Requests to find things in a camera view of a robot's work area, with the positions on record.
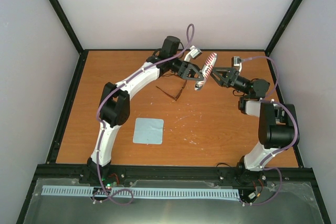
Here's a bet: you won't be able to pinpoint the right black frame post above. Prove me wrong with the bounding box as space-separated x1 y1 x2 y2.
265 0 303 56

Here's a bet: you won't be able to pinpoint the brown sunglasses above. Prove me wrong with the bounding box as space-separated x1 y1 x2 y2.
155 73 187 101

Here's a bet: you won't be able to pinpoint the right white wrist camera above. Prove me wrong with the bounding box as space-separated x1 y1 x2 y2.
232 56 244 73

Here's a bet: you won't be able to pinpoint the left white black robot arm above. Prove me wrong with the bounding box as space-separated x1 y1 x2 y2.
87 36 205 184

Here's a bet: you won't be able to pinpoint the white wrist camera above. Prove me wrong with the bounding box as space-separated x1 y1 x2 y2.
184 46 202 62
232 56 244 73

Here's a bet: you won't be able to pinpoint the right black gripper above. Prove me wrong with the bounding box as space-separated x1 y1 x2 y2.
208 67 250 95

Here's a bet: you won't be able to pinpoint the left black frame post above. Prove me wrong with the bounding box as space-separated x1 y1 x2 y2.
48 0 84 54

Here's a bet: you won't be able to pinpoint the light blue cleaning cloth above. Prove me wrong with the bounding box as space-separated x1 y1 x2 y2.
133 118 164 145

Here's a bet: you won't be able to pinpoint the light blue slotted cable duct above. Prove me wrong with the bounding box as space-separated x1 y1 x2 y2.
40 185 240 201

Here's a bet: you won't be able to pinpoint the black frame post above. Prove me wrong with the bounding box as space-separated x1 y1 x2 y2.
48 0 84 54
265 0 303 56

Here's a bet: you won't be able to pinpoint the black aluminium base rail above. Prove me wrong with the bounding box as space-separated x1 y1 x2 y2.
33 164 316 187

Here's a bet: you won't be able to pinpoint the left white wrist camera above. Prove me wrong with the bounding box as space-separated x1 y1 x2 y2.
184 46 202 62

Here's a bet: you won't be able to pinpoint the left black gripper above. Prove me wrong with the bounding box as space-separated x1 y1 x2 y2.
170 56 207 81

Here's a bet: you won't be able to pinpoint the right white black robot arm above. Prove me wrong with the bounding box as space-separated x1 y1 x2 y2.
211 67 299 185

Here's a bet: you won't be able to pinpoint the flag pattern sunglasses case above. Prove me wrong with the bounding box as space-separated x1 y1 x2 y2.
194 52 217 91

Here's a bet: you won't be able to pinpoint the left green controller board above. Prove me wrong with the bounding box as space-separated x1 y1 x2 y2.
105 182 118 190

